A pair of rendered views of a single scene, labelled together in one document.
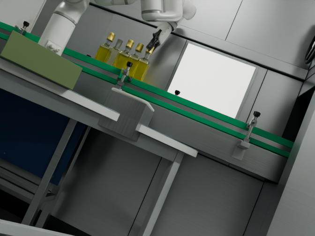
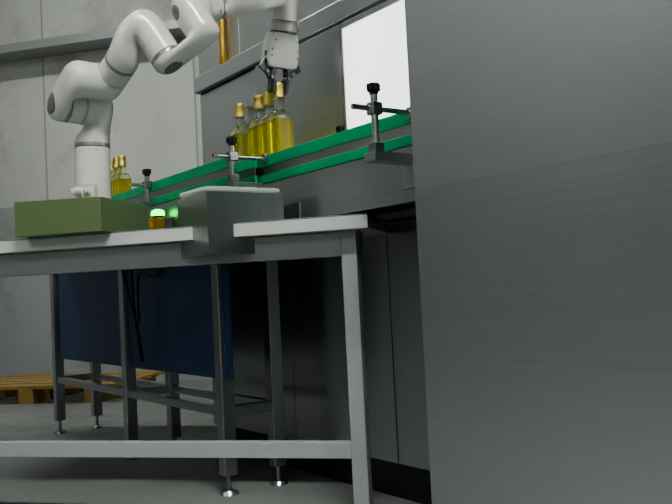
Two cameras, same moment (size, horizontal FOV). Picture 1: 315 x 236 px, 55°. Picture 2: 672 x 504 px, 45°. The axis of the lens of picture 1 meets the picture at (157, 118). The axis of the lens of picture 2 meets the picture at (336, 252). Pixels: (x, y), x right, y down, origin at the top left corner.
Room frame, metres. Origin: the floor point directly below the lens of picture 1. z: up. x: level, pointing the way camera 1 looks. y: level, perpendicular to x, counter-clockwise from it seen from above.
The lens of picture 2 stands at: (0.03, -1.56, 0.57)
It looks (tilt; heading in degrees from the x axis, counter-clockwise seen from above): 3 degrees up; 44
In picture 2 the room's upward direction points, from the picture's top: 3 degrees counter-clockwise
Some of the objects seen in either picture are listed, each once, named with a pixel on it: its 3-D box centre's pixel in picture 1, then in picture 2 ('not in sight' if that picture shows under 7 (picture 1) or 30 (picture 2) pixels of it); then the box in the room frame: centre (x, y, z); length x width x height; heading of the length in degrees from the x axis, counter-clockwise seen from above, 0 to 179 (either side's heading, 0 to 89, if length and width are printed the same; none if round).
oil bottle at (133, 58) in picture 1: (128, 73); (271, 150); (1.61, 0.24, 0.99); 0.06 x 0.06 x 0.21; 81
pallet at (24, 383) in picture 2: not in sight; (60, 387); (2.48, 3.32, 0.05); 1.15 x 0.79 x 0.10; 119
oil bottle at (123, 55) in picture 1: (118, 69); (261, 153); (1.62, 0.30, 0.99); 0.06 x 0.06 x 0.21; 81
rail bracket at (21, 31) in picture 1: (18, 31); (140, 188); (1.54, 0.82, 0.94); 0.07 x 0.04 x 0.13; 170
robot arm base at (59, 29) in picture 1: (56, 37); (90, 175); (1.16, 0.48, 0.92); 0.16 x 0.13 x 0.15; 35
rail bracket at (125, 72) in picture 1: (126, 75); (239, 159); (1.48, 0.22, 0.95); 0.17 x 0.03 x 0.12; 170
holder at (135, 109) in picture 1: (131, 111); (239, 211); (1.39, 0.12, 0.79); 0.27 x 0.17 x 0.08; 170
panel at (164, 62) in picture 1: (172, 65); (341, 86); (1.71, 0.04, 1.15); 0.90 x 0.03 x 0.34; 80
